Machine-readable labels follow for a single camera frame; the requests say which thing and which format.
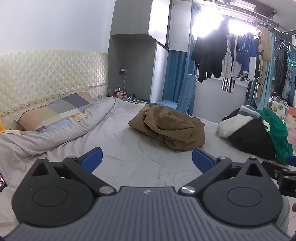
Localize white shirt with striped cuffs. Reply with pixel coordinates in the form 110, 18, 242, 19
221, 34, 237, 94

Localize green garment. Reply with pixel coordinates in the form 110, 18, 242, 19
257, 108, 295, 164

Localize blue and white hanging jacket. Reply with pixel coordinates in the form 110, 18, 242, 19
231, 32, 261, 81

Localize wall charger with white cable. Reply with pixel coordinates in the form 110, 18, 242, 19
119, 68, 128, 95

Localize beige hanging garment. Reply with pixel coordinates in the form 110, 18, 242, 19
255, 25, 273, 98

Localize blue fabric chair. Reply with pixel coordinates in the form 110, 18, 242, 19
157, 74, 197, 115

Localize bed with white sheet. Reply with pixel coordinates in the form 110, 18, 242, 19
0, 96, 292, 234

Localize group of small bottles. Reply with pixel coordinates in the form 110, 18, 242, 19
107, 87, 127, 100

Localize light grey duvet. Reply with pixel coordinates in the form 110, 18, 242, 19
0, 97, 116, 163

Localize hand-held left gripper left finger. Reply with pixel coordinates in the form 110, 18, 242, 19
31, 147, 117, 195

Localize pink soft toy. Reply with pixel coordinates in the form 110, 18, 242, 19
285, 108, 296, 150

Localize black garment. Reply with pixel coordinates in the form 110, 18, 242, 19
222, 111, 276, 160

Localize overhead clothes drying rack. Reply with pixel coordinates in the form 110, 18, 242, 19
191, 0, 296, 35

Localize polka dot fabric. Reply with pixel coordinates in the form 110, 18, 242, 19
269, 97, 291, 119

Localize blue curtain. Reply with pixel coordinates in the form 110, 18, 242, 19
162, 5, 202, 110

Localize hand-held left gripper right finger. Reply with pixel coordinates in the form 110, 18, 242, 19
179, 148, 266, 195

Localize cream quilted headboard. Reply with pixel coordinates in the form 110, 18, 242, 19
0, 51, 109, 132

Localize plaid pastel pillow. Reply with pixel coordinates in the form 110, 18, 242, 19
14, 91, 95, 134

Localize brown hoodie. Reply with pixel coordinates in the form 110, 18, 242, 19
128, 103, 206, 152

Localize black hanging trousers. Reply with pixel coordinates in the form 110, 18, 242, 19
274, 46, 289, 95

